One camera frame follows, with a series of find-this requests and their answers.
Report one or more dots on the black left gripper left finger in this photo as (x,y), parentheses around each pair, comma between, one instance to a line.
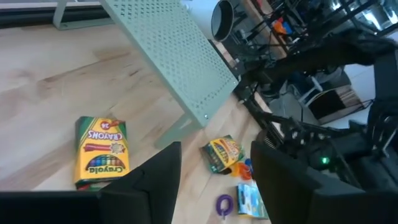
(155,180)

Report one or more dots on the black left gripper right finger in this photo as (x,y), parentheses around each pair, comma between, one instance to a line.
(280,186)

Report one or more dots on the blue green card package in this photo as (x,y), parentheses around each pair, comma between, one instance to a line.
(248,200)

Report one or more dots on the orange coil wristband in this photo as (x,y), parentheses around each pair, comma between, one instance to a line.
(241,171)

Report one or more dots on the yellow green Crayola crayon box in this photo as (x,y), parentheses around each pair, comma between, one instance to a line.
(102,152)
(222,152)

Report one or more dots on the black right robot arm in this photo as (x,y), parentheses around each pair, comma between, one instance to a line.
(342,146)

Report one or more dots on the wooden crate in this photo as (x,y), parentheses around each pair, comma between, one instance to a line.
(339,105)

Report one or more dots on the green perforated metal shelf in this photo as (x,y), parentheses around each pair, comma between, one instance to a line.
(174,49)

